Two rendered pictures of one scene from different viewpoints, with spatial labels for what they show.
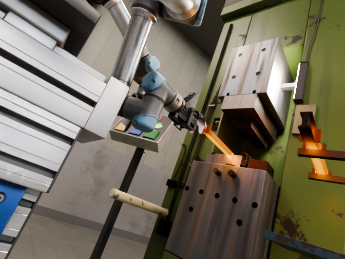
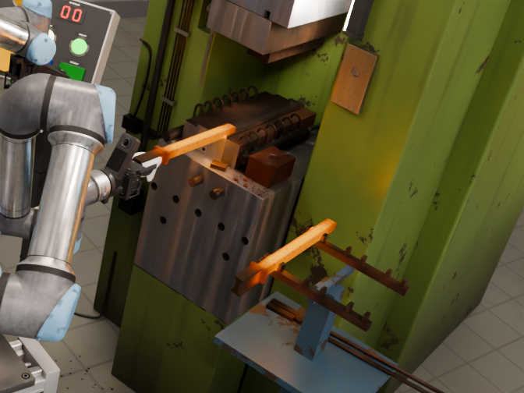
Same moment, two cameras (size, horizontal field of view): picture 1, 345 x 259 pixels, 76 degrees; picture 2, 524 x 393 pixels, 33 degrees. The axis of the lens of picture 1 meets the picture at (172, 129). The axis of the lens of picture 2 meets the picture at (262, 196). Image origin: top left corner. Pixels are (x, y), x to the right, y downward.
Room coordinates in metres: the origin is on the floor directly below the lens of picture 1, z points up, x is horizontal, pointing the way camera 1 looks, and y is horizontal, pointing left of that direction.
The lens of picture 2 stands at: (-1.15, 0.22, 2.11)
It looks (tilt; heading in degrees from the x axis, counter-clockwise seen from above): 29 degrees down; 342
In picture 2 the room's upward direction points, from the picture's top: 16 degrees clockwise
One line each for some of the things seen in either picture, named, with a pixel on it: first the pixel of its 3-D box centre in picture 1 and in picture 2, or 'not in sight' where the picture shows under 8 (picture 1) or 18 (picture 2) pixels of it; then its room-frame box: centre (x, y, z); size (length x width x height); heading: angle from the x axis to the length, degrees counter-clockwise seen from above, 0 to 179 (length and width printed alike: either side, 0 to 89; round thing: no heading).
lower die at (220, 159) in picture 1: (237, 173); (251, 125); (1.24, -0.45, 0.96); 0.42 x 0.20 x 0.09; 135
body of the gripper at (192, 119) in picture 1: (183, 114); (117, 179); (0.78, -0.02, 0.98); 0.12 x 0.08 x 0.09; 135
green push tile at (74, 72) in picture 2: (151, 134); (69, 78); (1.28, 0.11, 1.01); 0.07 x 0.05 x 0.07; 70
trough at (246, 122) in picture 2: not in sight; (260, 118); (1.23, -0.46, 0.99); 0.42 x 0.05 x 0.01; 135
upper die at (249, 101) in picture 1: (250, 119); (280, 13); (1.24, -0.45, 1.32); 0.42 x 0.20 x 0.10; 135
